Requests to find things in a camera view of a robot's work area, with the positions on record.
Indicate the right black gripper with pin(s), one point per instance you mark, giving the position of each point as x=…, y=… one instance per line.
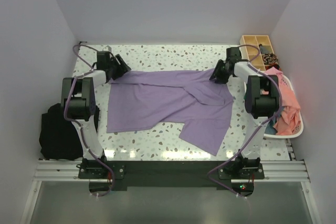
x=221, y=79

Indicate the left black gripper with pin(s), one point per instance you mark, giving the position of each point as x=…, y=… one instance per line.
x=123, y=68

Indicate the purple t shirt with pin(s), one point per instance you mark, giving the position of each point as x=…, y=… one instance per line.
x=140, y=100

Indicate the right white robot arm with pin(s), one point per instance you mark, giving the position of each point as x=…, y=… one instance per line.
x=248, y=156

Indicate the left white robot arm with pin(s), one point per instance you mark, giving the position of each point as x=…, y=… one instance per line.
x=78, y=102

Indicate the patterned cloth in box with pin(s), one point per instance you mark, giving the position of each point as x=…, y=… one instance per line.
x=268, y=56

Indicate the wooden compartment box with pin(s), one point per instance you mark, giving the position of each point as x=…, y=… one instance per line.
x=250, y=49

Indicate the white laundry basket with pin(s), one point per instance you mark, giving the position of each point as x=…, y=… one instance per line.
x=277, y=105

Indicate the pink t shirt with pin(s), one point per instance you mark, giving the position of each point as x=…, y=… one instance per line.
x=289, y=121

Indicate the black folded t shirt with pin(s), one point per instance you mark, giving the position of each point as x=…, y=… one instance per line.
x=65, y=138

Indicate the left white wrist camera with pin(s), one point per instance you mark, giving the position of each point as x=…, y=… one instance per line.
x=107, y=48

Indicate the black mounting base plate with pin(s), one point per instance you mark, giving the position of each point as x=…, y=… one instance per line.
x=121, y=175

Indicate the aluminium rail frame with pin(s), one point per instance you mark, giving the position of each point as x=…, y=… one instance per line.
x=274, y=171

